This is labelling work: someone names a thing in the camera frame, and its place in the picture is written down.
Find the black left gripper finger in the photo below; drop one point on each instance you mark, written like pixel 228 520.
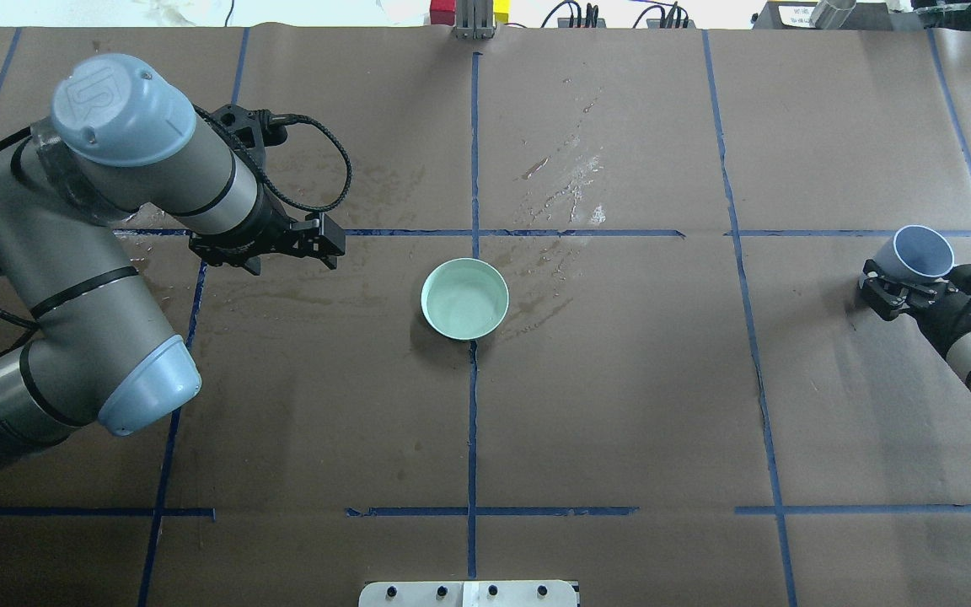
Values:
pixel 327 254
pixel 318 228

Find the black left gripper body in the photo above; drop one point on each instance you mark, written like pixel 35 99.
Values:
pixel 269 226

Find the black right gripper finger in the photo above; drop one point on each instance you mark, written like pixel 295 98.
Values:
pixel 898 274
pixel 888 299

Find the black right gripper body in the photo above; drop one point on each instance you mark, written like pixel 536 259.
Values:
pixel 946 314

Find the blue-grey plastic cup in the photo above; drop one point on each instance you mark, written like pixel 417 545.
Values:
pixel 920 249

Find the light green bowl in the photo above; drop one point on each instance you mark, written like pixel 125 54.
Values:
pixel 464 299

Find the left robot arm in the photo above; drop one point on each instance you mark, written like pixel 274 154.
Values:
pixel 97 347

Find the red block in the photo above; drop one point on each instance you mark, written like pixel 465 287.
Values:
pixel 442 12

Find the steel cup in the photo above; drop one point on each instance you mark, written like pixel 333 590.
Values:
pixel 831 14

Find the black box under cup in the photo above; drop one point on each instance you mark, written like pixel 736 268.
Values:
pixel 868 15

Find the yellow block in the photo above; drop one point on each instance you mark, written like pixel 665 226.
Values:
pixel 501 10

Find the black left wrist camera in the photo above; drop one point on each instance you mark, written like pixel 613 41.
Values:
pixel 249 131

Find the aluminium frame post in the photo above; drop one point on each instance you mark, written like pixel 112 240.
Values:
pixel 474 19

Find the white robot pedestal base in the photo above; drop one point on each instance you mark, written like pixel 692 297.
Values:
pixel 548 592

